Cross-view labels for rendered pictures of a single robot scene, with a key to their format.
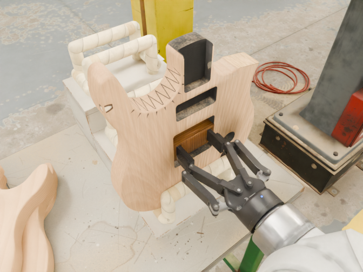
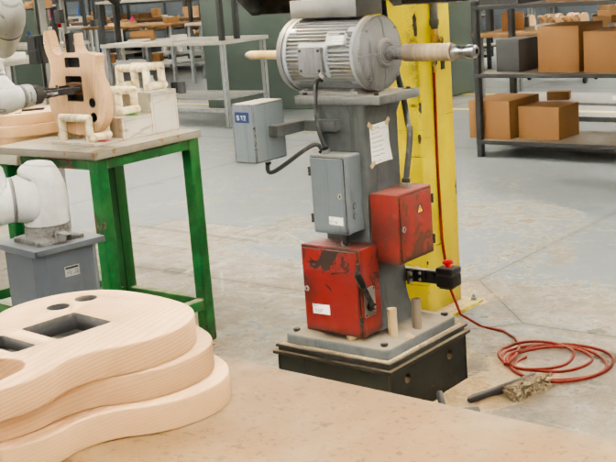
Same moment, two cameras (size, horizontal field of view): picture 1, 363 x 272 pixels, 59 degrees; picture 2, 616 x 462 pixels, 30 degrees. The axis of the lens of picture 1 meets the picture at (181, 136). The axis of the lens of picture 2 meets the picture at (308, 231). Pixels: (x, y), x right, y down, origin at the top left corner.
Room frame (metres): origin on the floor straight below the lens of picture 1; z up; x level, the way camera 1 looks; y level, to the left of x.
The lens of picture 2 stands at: (0.23, -4.66, 1.54)
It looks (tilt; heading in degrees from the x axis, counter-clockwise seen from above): 13 degrees down; 77
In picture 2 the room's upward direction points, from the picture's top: 4 degrees counter-clockwise
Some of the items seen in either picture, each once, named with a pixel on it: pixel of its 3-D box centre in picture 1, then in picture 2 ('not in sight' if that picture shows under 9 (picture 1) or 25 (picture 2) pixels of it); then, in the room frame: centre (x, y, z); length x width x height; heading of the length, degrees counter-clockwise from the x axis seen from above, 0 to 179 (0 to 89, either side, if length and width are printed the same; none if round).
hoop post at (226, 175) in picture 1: (224, 172); (89, 130); (0.45, -0.11, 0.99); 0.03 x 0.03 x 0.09
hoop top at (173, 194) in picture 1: (198, 178); (74, 117); (0.40, -0.04, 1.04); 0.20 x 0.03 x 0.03; 126
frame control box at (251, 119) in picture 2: not in sight; (280, 138); (1.04, -0.89, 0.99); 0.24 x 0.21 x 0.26; 127
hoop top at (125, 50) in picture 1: (120, 52); (131, 68); (0.66, 0.15, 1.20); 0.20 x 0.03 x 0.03; 126
